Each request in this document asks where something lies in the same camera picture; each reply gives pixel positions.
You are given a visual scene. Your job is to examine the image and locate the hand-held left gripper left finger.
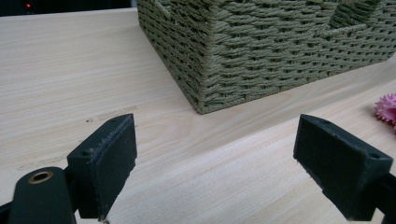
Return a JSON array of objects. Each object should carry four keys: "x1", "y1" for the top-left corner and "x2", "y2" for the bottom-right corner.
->
[{"x1": 66, "y1": 113, "x2": 138, "y2": 221}]

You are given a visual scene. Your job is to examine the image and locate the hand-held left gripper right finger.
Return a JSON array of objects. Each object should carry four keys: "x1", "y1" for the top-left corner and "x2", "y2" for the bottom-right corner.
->
[{"x1": 292, "y1": 113, "x2": 394, "y2": 222}]

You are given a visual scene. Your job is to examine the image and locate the pink spiky ball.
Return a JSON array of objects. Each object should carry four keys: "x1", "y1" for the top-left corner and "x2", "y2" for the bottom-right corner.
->
[{"x1": 374, "y1": 92, "x2": 396, "y2": 129}]

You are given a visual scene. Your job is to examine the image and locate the green woven basket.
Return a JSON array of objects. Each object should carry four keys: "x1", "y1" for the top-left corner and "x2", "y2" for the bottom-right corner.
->
[{"x1": 136, "y1": 0, "x2": 396, "y2": 115}]

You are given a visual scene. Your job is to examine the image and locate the dark device with red light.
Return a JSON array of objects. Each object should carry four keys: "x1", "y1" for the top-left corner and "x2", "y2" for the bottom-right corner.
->
[{"x1": 0, "y1": 0, "x2": 134, "y2": 18}]

